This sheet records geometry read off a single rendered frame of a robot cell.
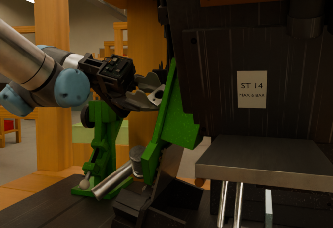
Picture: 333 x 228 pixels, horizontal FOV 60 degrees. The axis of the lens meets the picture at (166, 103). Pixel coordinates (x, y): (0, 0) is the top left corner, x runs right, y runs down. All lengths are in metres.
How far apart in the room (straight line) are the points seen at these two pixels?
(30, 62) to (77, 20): 11.63
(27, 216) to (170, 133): 0.43
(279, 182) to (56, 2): 1.02
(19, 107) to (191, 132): 0.37
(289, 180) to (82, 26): 11.81
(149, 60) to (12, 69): 0.51
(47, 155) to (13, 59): 0.72
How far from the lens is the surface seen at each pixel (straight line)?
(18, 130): 6.32
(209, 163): 0.36
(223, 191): 0.51
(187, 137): 0.55
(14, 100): 0.68
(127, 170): 0.69
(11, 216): 0.84
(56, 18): 1.18
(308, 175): 0.36
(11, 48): 0.54
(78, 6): 12.25
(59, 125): 1.17
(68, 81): 0.57
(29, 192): 1.04
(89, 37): 11.84
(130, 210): 0.63
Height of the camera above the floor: 1.23
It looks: 5 degrees down
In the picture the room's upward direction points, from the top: straight up
